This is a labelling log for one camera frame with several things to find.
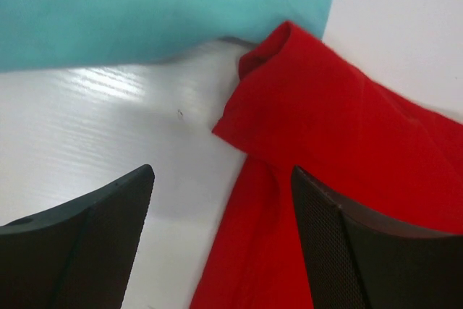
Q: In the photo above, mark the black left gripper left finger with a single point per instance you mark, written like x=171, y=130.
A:
x=78, y=254

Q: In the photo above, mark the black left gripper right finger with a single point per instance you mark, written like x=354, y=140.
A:
x=356, y=257

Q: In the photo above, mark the red t shirt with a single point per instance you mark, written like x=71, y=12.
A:
x=300, y=104

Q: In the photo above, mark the folded turquoise t shirt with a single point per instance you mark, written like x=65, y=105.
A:
x=37, y=34

